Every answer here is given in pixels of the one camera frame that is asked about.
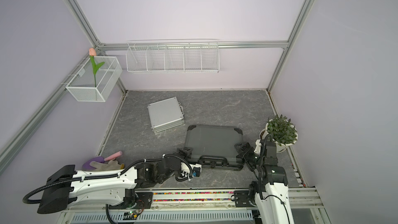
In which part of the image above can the dark grey poker case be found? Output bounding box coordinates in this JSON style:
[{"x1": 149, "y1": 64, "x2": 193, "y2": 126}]
[{"x1": 184, "y1": 125, "x2": 244, "y2": 171}]

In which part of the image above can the silver aluminium poker case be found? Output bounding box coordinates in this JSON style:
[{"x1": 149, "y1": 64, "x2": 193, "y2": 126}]
[{"x1": 147, "y1": 97, "x2": 184, "y2": 133}]

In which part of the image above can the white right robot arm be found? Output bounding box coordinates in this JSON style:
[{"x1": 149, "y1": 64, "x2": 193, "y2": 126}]
[{"x1": 230, "y1": 140, "x2": 294, "y2": 224}]

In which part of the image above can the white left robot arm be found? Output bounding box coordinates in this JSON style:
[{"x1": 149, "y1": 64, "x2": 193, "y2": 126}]
[{"x1": 22, "y1": 148, "x2": 202, "y2": 214}]

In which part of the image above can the white plant pot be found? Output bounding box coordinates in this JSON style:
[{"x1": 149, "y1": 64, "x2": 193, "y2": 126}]
[{"x1": 259, "y1": 123, "x2": 298, "y2": 153}]

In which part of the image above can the green potted plant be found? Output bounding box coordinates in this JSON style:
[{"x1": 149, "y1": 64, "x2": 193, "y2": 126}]
[{"x1": 267, "y1": 115, "x2": 295, "y2": 144}]

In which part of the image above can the pink purple toy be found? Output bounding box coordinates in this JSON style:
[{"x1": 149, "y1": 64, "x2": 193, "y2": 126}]
[{"x1": 82, "y1": 151, "x2": 123, "y2": 171}]

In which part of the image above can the pink artificial tulip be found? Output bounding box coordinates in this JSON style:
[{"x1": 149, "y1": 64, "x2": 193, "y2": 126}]
[{"x1": 89, "y1": 48, "x2": 105, "y2": 87}]

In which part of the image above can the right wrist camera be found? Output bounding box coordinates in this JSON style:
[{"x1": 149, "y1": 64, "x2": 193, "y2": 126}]
[{"x1": 254, "y1": 140, "x2": 262, "y2": 156}]

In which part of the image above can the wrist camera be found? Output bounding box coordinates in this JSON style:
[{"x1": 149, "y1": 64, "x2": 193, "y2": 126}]
[
  {"x1": 180, "y1": 163, "x2": 202, "y2": 179},
  {"x1": 254, "y1": 140, "x2": 262, "y2": 156}
]

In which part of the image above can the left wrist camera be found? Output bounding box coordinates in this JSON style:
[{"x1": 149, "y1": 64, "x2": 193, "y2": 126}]
[{"x1": 180, "y1": 163, "x2": 202, "y2": 179}]

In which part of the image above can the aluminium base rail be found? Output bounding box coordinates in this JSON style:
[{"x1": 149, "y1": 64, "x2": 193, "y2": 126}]
[{"x1": 57, "y1": 188, "x2": 331, "y2": 224}]

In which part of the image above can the white wire wall shelf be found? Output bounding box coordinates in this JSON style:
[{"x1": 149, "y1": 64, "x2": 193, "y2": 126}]
[{"x1": 126, "y1": 39, "x2": 220, "y2": 73}]

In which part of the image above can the aluminium horizontal frame bar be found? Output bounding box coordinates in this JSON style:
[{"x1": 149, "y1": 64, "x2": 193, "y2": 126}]
[{"x1": 98, "y1": 39, "x2": 289, "y2": 51}]

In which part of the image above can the white mesh wall basket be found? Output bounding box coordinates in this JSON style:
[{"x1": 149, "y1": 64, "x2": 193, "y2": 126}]
[{"x1": 66, "y1": 56, "x2": 122, "y2": 102}]

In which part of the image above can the aluminium left side frame bar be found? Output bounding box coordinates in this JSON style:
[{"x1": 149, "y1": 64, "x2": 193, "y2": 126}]
[{"x1": 1, "y1": 55, "x2": 89, "y2": 174}]

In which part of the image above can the aluminium frame corner post right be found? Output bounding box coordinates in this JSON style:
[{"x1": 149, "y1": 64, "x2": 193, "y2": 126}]
[{"x1": 266, "y1": 0, "x2": 315, "y2": 94}]

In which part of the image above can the aluminium frame corner post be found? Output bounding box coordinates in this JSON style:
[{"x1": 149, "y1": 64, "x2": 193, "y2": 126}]
[
  {"x1": 49, "y1": 0, "x2": 127, "y2": 94},
  {"x1": 266, "y1": 0, "x2": 315, "y2": 94}
]

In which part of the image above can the aluminium frame corner post left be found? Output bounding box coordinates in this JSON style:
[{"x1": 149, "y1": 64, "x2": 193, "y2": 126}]
[{"x1": 49, "y1": 0, "x2": 127, "y2": 94}]

